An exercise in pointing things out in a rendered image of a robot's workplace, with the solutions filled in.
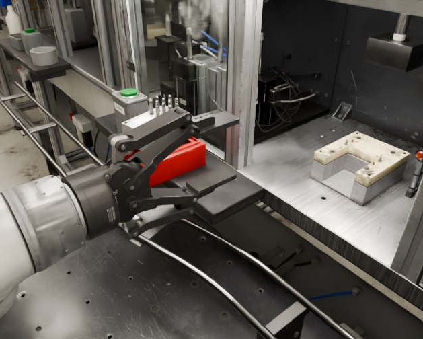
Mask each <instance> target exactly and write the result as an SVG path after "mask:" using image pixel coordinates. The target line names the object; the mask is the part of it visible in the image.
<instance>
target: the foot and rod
mask: <svg viewBox="0 0 423 339"><path fill-rule="evenodd" d="M410 18H411V15H407V14H402V13H399V16H398V19H397V24H396V27H395V32H394V34H392V33H389V32H386V33H382V34H378V35H376V36H371V37H369V38H368V42H367V47H366V51H365V54H364V60H363V61H365V62H368V63H372V64H375V65H379V66H382V67H387V68H389V69H394V70H396V71H401V72H404V73H406V72H408V71H411V70H413V69H416V68H418V67H421V66H422V65H423V40H421V39H417V38H411V37H407V36H406V33H407V30H408V26H409V22H410Z"/></svg>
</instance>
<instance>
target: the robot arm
mask: <svg viewBox="0 0 423 339"><path fill-rule="evenodd" d="M236 124H239V118H238V117H236V116H234V115H232V114H230V113H228V112H226V111H224V112H221V113H218V114H215V115H210V114H208V113H204V114H200V115H197V116H194V117H192V115H191V113H189V112H187V111H185V110H184V109H182V108H180V107H178V106H177V107H175V108H172V109H171V110H168V111H167V112H165V113H163V114H161V115H159V116H157V117H155V118H153V119H151V120H149V121H147V122H145V123H143V124H141V125H139V126H137V127H136V128H134V129H132V130H130V131H128V132H126V133H117V134H112V135H110V136H109V137H108V142H109V144H111V146H112V158H111V159H109V160H108V161H107V162H106V163H105V164H103V165H102V166H99V167H90V168H87V169H85V170H82V171H80V172H76V173H74V174H71V175H68V176H65V177H63V178H61V180H59V179H58V178H57V177H56V176H54V175H49V176H45V177H43V178H40V179H37V180H34V181H31V182H28V183H26V184H22V185H20V186H16V187H15V188H8V189H6V190H5V191H2V192H0V318H2V317H3V316H4V315H5V314H6V313H7V311H8V310H9V308H10V307H11V306H12V304H13V302H14V300H15V298H16V295H17V292H18V288H19V284H20V283H21V282H22V281H23V280H25V279H27V278H28V277H30V276H32V275H34V274H36V273H37V272H42V271H44V270H46V269H47V268H48V267H50V266H52V265H54V264H57V263H59V262H61V261H63V260H65V259H67V258H70V257H71V256H74V255H75V254H78V253H79V252H82V251H83V250H84V249H85V246H86V240H87V241H90V240H92V239H95V238H97V237H99V236H101V235H103V234H105V233H107V232H109V231H112V230H114V229H115V228H117V226H118V224H119V223H123V224H122V228H123V229H124V230H125V231H126V232H127V233H128V234H129V235H130V236H131V237H132V238H136V237H138V236H139V235H141V234H142V233H144V232H146V231H147V230H149V229H152V228H155V227H158V226H161V225H164V224H167V223H171V222H173V221H177V220H179V219H183V218H185V217H189V216H191V215H193V214H194V212H195V209H194V203H196V202H197V201H198V199H199V198H202V197H203V196H206V195H207V194H210V193H212V192H213V191H214V190H215V188H217V187H219V186H222V185H223V184H226V183H227V182H230V181H232V180H234V179H236V178H237V173H235V172H234V171H233V170H231V169H229V168H228V167H227V166H225V165H223V166H221V167H218V168H217V169H214V170H212V171H210V172H207V173H205V174H202V175H201V176H198V177H196V178H194V179H191V180H189V181H187V182H186V186H187V187H188V188H189V189H188V188H187V187H185V186H183V187H184V188H183V187H182V188H151V187H150V185H149V182H150V175H151V174H152V173H153V172H155V171H156V169H157V166H158V165H159V164H160V163H161V162H162V161H163V160H164V159H165V158H166V157H168V156H169V155H170V154H171V153H173V152H174V151H175V150H176V149H177V148H178V147H179V146H180V145H182V144H183V143H184V142H185V141H187V140H188V139H189V138H190V137H191V136H193V137H195V138H196V139H200V138H202V137H205V136H208V135H211V134H213V133H216V132H219V131H220V130H224V129H226V128H229V127H231V126H235V125H236ZM153 141H154V142H153ZM149 143H151V144H150V145H149V146H148V147H147V148H146V149H144V150H143V151H139V152H137V153H135V154H134V155H133V156H132V157H131V158H129V159H128V160H126V159H124V157H125V156H126V155H132V154H133V151H134V150H137V149H140V148H141V147H144V146H145V145H148V144H149ZM140 163H142V164H143V165H145V167H143V166H142V165H140ZM158 205H164V206H160V207H157V206H158ZM156 207H157V208H156ZM146 208H154V209H150V210H148V211H143V212H141V213H138V211H139V210H140V209H146ZM180 209H181V210H180ZM137 213H138V214H137Z"/></svg>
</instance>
